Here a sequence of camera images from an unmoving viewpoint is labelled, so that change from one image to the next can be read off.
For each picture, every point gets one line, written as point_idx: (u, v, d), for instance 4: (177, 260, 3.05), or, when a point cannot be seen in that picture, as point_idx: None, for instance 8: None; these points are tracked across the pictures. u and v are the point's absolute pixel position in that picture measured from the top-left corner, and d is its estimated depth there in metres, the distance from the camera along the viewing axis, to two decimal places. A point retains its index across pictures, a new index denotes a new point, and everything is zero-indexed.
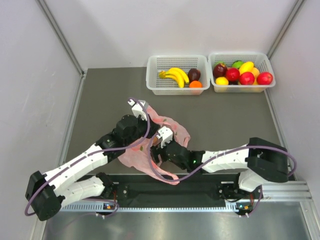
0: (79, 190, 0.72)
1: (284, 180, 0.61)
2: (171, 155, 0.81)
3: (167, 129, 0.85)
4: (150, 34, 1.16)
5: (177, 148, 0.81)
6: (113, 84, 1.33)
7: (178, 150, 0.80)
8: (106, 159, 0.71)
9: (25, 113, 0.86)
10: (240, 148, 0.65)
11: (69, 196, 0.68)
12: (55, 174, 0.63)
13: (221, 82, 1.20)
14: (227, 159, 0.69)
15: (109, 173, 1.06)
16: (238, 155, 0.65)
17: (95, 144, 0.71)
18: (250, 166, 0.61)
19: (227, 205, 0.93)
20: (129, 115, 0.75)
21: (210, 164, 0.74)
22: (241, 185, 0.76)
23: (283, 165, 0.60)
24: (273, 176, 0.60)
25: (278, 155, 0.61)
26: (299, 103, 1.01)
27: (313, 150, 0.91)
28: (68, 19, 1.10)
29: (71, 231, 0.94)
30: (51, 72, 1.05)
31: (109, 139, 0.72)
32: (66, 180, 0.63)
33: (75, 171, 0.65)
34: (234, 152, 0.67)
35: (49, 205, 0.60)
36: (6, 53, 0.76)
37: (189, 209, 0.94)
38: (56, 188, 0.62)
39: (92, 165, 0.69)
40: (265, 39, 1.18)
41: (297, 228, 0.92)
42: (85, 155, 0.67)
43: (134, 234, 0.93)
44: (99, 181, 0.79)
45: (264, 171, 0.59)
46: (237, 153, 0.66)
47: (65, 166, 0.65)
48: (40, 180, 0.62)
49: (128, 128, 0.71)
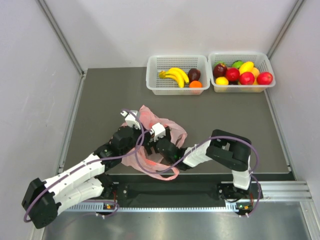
0: (76, 194, 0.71)
1: (245, 168, 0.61)
2: (159, 149, 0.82)
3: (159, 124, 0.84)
4: (151, 34, 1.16)
5: (166, 143, 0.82)
6: (113, 84, 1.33)
7: (167, 145, 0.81)
8: (104, 168, 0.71)
9: (25, 113, 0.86)
10: (204, 140, 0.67)
11: (65, 202, 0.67)
12: (54, 181, 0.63)
13: (221, 82, 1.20)
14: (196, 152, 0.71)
15: (109, 173, 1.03)
16: (203, 147, 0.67)
17: (93, 154, 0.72)
18: (210, 155, 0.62)
19: (227, 205, 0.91)
20: (124, 126, 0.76)
21: (186, 157, 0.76)
22: (235, 182, 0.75)
23: (244, 154, 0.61)
24: (232, 164, 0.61)
25: (239, 144, 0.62)
26: (299, 103, 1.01)
27: (313, 150, 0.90)
28: (68, 19, 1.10)
29: (71, 231, 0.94)
30: (51, 73, 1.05)
31: (106, 149, 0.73)
32: (65, 187, 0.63)
33: (74, 178, 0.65)
34: (201, 145, 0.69)
35: (47, 212, 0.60)
36: (6, 54, 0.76)
37: (189, 209, 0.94)
38: (56, 194, 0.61)
39: (90, 174, 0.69)
40: (265, 39, 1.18)
41: (297, 228, 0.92)
42: (83, 164, 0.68)
43: (134, 234, 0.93)
44: (97, 182, 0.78)
45: (222, 160, 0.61)
46: (203, 145, 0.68)
47: (65, 174, 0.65)
48: (39, 187, 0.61)
49: (124, 139, 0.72)
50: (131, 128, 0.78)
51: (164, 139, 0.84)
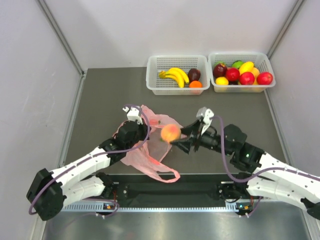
0: (80, 190, 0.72)
1: None
2: (228, 138, 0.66)
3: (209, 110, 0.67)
4: (151, 34, 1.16)
5: (238, 133, 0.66)
6: (113, 84, 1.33)
7: (240, 137, 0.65)
8: (109, 162, 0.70)
9: (25, 113, 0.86)
10: (318, 179, 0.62)
11: (70, 196, 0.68)
12: (62, 172, 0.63)
13: (221, 82, 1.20)
14: (295, 180, 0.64)
15: (109, 173, 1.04)
16: (313, 185, 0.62)
17: (99, 147, 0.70)
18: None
19: (227, 205, 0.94)
20: (130, 120, 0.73)
21: (270, 172, 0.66)
22: (251, 187, 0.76)
23: None
24: None
25: None
26: (299, 103, 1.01)
27: (313, 150, 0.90)
28: (68, 19, 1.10)
29: (71, 231, 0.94)
30: (51, 72, 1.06)
31: (112, 143, 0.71)
32: (72, 178, 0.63)
33: (81, 170, 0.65)
34: (308, 179, 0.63)
35: (53, 203, 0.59)
36: (6, 53, 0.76)
37: (189, 209, 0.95)
38: (63, 184, 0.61)
39: (96, 167, 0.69)
40: (265, 39, 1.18)
41: (297, 228, 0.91)
42: (89, 156, 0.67)
43: (134, 234, 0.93)
44: (99, 181, 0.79)
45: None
46: (311, 181, 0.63)
47: (72, 165, 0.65)
48: (46, 177, 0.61)
49: (131, 132, 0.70)
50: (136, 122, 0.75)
51: (235, 126, 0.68)
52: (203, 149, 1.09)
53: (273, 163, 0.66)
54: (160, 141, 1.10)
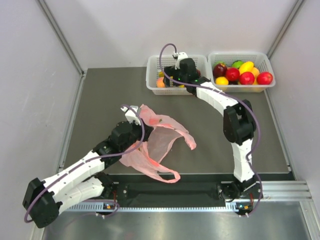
0: (77, 194, 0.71)
1: (234, 140, 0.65)
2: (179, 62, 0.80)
3: (183, 52, 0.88)
4: (151, 34, 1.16)
5: (187, 59, 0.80)
6: (113, 84, 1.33)
7: (187, 60, 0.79)
8: (103, 165, 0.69)
9: (25, 113, 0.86)
10: (232, 97, 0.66)
11: (66, 201, 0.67)
12: (54, 181, 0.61)
13: (221, 82, 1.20)
14: (216, 97, 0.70)
15: (108, 173, 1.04)
16: (226, 101, 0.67)
17: (93, 151, 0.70)
18: (225, 112, 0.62)
19: (227, 205, 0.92)
20: (124, 121, 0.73)
21: (203, 90, 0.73)
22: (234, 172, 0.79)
23: (242, 131, 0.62)
24: (229, 130, 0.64)
25: (248, 125, 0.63)
26: (299, 103, 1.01)
27: (313, 150, 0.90)
28: (68, 19, 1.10)
29: (71, 231, 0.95)
30: (51, 72, 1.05)
31: (106, 146, 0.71)
32: (64, 186, 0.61)
33: (74, 177, 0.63)
34: (225, 98, 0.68)
35: (47, 212, 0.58)
36: (6, 54, 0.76)
37: (189, 209, 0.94)
38: (56, 194, 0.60)
39: (90, 172, 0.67)
40: (265, 39, 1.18)
41: (297, 229, 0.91)
42: (82, 162, 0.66)
43: (134, 234, 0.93)
44: (97, 182, 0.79)
45: (231, 118, 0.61)
46: (227, 99, 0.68)
47: (64, 173, 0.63)
48: (38, 187, 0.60)
49: (124, 134, 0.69)
50: (130, 123, 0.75)
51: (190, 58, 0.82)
52: (203, 149, 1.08)
53: (209, 86, 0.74)
54: (160, 141, 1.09)
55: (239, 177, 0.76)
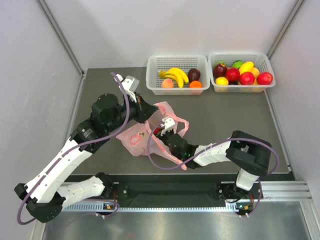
0: (80, 191, 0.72)
1: (264, 173, 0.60)
2: (171, 145, 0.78)
3: (170, 119, 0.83)
4: (151, 34, 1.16)
5: (178, 139, 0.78)
6: (113, 84, 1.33)
7: (179, 142, 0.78)
8: (87, 152, 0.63)
9: (25, 113, 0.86)
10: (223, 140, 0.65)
11: (69, 197, 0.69)
12: (35, 184, 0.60)
13: (221, 82, 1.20)
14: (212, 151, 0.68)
15: (109, 173, 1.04)
16: (222, 147, 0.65)
17: (70, 139, 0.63)
18: (231, 157, 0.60)
19: (228, 205, 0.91)
20: (107, 95, 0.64)
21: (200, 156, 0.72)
22: (238, 183, 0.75)
23: (264, 157, 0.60)
24: (252, 168, 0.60)
25: (260, 148, 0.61)
26: (299, 103, 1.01)
27: (313, 150, 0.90)
28: (68, 19, 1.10)
29: (71, 231, 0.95)
30: (51, 72, 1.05)
31: (85, 129, 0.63)
32: (47, 188, 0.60)
33: (54, 176, 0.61)
34: (219, 145, 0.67)
35: (42, 214, 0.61)
36: (7, 53, 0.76)
37: (189, 209, 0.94)
38: (40, 198, 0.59)
39: (73, 164, 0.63)
40: (265, 39, 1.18)
41: (297, 229, 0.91)
42: (60, 157, 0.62)
43: (134, 234, 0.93)
44: (98, 181, 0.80)
45: (242, 163, 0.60)
46: (221, 145, 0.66)
47: (43, 175, 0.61)
48: (23, 193, 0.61)
49: (106, 110, 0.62)
50: (115, 97, 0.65)
51: (176, 134, 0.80)
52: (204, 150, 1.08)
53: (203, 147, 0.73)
54: None
55: (245, 187, 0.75)
